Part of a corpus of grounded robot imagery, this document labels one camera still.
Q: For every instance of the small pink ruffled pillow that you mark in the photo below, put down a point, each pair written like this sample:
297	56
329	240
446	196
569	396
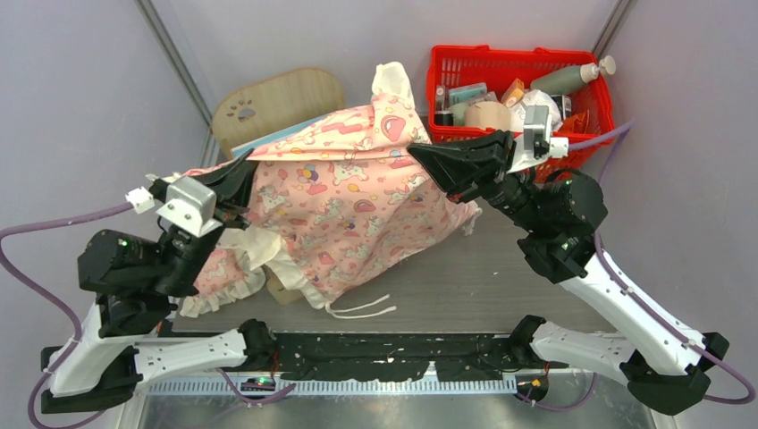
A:
225	278

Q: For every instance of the orange small box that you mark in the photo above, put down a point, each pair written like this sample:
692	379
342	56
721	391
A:
514	93

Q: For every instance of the teal box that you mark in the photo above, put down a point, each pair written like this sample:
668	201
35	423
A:
466	93

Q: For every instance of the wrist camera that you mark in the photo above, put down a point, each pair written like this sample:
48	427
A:
537	135
190	206

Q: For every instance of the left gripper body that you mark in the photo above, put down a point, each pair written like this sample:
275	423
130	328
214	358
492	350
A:
204	241

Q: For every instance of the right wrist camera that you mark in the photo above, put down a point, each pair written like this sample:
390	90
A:
537	135

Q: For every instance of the red plastic basket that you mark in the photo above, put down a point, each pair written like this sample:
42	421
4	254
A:
458	66

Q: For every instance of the beige tape roll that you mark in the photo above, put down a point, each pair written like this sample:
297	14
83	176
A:
487	115

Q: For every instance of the white round pouch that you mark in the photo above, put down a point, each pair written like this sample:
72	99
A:
534	98

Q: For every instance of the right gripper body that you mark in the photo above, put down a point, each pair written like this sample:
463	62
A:
501	188

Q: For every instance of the pink unicorn mattress cushion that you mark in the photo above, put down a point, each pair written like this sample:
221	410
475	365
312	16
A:
340	202

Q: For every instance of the wooden pet bed frame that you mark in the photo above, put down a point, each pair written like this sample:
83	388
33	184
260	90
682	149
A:
259	109

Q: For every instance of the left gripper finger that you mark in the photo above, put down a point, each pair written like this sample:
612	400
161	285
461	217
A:
233	182
232	216

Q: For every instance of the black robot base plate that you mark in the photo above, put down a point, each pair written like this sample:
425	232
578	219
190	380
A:
392	357

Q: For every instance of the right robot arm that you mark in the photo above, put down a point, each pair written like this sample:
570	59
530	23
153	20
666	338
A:
662	362

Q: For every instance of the green pump bottle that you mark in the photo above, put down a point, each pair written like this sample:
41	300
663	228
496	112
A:
570	79

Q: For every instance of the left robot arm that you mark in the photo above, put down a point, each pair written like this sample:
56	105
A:
137	282

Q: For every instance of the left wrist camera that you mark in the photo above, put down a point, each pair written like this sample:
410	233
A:
190	206

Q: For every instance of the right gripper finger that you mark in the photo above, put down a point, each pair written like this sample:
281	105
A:
495	145
463	177

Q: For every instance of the orange snack packet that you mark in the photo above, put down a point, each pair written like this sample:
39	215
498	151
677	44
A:
576	123

